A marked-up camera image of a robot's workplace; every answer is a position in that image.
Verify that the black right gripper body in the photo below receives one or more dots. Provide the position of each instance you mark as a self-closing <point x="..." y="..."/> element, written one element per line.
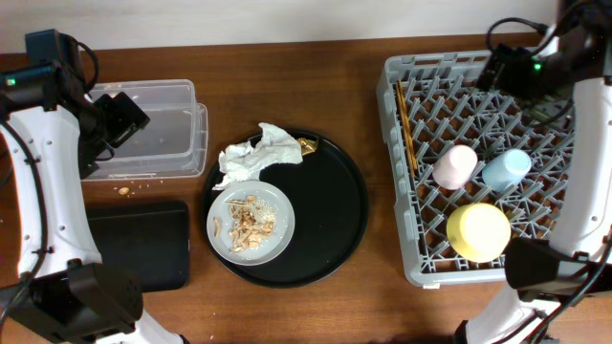
<point x="520" y="76"/>

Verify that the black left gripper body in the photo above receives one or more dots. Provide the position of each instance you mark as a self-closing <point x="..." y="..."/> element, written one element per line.
<point x="117" y="122"/>

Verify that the light blue cup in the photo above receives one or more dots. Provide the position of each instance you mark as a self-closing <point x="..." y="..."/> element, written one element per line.
<point x="506" y="170"/>

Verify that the wooden chopstick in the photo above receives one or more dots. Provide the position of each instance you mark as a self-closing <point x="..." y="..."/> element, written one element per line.
<point x="405" y="125"/>
<point x="416" y="165"/>

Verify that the pink cup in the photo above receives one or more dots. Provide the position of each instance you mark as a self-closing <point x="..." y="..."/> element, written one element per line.
<point x="455" y="167"/>

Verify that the white napkin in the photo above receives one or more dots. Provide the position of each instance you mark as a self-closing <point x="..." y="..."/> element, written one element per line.
<point x="244" y="162"/>

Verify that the yellow bowl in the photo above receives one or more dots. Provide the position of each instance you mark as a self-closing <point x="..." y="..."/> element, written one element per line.
<point x="478" y="232"/>

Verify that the food scraps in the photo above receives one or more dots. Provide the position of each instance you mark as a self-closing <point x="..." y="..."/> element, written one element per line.
<point x="251" y="223"/>

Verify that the grey plate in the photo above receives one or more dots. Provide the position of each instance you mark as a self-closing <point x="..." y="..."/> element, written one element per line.
<point x="275" y="245"/>

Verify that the gold foil wrapper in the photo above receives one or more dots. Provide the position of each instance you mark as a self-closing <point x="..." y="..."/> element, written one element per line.
<point x="307" y="146"/>

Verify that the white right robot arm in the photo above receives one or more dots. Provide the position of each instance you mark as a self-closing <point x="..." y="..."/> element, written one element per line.
<point x="545" y="278"/>

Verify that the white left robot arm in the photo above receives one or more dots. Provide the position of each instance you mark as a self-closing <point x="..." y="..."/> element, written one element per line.
<point x="54" y="134"/>

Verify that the grey dishwasher rack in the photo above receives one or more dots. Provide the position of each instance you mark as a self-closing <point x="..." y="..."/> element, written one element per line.
<point x="445" y="110"/>

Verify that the clear plastic bin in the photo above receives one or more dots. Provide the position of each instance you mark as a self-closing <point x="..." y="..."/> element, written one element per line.
<point x="173" y="145"/>

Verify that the black rectangular bin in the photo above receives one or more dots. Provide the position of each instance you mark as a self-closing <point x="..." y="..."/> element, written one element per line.
<point x="150" y="241"/>

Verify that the round black tray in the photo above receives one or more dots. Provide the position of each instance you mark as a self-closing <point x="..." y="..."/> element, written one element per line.
<point x="329" y="197"/>

